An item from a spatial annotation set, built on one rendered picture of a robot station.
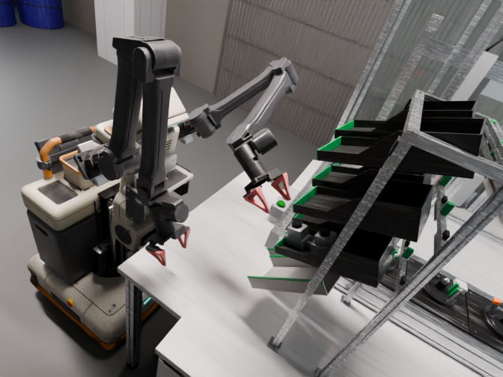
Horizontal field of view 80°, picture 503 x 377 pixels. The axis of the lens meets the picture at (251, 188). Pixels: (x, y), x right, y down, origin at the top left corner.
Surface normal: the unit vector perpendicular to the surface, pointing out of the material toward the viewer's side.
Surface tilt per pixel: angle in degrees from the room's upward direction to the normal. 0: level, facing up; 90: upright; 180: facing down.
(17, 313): 0
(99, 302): 0
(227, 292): 0
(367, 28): 90
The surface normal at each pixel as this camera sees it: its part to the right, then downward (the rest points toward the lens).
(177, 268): 0.25, -0.76
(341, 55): -0.50, 0.44
